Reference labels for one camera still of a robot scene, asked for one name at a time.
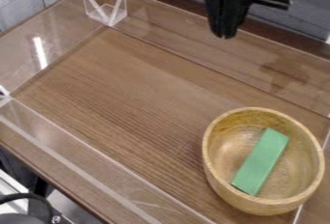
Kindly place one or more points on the clear acrylic tray wall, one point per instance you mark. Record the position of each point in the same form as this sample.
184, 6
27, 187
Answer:
105, 107

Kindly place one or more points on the clear acrylic corner bracket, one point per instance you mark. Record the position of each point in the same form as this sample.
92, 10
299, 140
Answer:
108, 14

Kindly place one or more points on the green rectangular block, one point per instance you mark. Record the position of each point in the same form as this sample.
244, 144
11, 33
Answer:
257, 167

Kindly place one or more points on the brown wooden bowl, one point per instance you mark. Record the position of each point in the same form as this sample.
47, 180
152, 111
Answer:
228, 142

